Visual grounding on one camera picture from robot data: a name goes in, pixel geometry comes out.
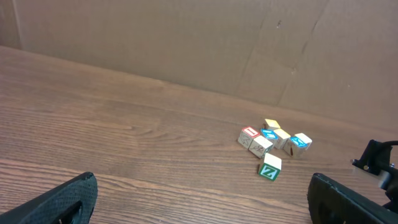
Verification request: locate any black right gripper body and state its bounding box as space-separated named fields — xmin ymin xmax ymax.
xmin=352 ymin=139 xmax=397 ymax=212

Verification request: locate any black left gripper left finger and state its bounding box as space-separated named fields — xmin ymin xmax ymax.
xmin=1 ymin=172 xmax=98 ymax=224

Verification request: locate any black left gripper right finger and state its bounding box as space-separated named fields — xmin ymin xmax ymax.
xmin=307 ymin=173 xmax=397 ymax=224

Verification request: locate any white green Z block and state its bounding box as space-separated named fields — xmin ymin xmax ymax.
xmin=258 ymin=153 xmax=282 ymax=181

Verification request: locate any blue X block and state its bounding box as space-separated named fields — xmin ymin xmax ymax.
xmin=283 ymin=136 xmax=308 ymax=158

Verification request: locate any white block far right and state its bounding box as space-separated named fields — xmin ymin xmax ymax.
xmin=295 ymin=133 xmax=312 ymax=150

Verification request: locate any yellow block near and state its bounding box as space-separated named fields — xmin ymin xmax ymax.
xmin=274 ymin=128 xmax=290 ymax=149

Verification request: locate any yellow block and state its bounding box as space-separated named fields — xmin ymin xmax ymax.
xmin=262 ymin=119 xmax=280 ymax=130
xmin=274 ymin=128 xmax=290 ymax=149

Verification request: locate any white green pattern block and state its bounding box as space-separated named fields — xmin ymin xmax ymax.
xmin=248 ymin=136 xmax=273 ymax=159

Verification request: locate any blue letter block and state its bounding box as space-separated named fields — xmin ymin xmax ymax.
xmin=261 ymin=129 xmax=279 ymax=144

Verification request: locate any yellow block far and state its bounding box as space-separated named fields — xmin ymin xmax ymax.
xmin=262 ymin=119 xmax=280 ymax=130

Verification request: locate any red I block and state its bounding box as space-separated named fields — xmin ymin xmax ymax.
xmin=237 ymin=126 xmax=260 ymax=149

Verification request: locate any cardboard back wall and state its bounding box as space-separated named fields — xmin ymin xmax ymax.
xmin=1 ymin=0 xmax=397 ymax=130

